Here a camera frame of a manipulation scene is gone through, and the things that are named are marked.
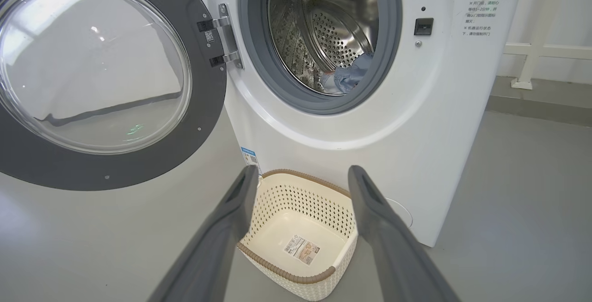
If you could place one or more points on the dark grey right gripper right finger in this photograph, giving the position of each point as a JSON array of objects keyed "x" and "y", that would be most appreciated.
[{"x": 397, "y": 260}]

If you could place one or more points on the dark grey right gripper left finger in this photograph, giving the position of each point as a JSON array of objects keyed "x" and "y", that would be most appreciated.
[{"x": 217, "y": 246}]

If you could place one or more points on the round dark glass washer door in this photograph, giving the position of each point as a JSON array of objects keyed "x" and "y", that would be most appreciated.
[{"x": 203, "y": 121}]

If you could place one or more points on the blue printed garment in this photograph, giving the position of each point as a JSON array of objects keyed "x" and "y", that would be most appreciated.
[{"x": 354, "y": 73}]

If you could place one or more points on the cream perforated laundry basket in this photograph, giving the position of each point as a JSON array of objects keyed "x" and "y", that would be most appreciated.
[{"x": 286, "y": 218}]

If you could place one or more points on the basket product label sticker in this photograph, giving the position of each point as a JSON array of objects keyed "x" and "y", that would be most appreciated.
[{"x": 301, "y": 249}]

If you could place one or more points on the white front-load washing machine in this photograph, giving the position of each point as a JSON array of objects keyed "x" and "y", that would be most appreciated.
[{"x": 416, "y": 121}]

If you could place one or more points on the metal door hinge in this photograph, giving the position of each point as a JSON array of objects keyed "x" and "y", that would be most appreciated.
[{"x": 229, "y": 38}]

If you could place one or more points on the grey rubber door gasket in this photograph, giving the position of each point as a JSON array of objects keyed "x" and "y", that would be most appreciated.
[{"x": 252, "y": 38}]

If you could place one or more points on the black door latch socket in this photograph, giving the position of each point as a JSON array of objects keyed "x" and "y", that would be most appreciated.
[{"x": 423, "y": 26}]

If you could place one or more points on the round drain filter cover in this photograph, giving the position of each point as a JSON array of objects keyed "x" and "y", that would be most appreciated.
[{"x": 400, "y": 209}]

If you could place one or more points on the blue energy label sticker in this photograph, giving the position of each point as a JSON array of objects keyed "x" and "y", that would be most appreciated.
[{"x": 249, "y": 158}]

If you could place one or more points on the stainless steel washer drum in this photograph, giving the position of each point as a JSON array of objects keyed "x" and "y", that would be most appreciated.
[{"x": 323, "y": 29}]

